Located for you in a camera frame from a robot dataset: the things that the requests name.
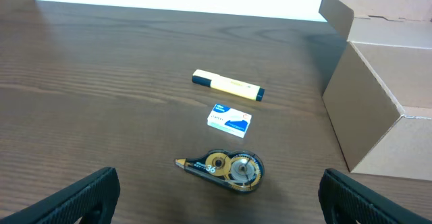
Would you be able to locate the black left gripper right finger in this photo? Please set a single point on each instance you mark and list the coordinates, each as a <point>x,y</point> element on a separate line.
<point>344,200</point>

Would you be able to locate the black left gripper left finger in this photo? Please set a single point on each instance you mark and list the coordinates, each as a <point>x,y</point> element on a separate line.
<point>90,200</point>

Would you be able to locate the white blue staples box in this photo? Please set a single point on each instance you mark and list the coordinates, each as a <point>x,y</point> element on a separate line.
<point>229,120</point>

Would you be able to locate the black gold correction tape dispenser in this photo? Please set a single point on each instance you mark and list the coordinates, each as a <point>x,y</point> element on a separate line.
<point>241,171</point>

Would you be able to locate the brown cardboard box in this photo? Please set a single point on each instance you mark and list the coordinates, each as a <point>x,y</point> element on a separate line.
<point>379,96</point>

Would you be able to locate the yellow highlighter pen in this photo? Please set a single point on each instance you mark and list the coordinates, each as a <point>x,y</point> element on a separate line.
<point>232,86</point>

